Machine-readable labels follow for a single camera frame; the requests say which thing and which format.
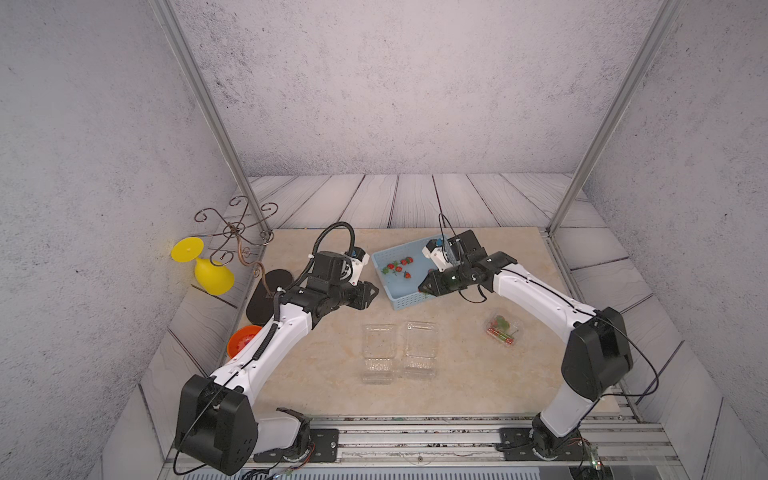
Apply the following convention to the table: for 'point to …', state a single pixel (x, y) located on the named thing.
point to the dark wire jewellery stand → (242, 233)
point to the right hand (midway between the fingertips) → (423, 287)
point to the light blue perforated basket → (403, 269)
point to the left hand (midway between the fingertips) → (376, 289)
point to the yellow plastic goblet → (213, 276)
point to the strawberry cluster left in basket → (394, 267)
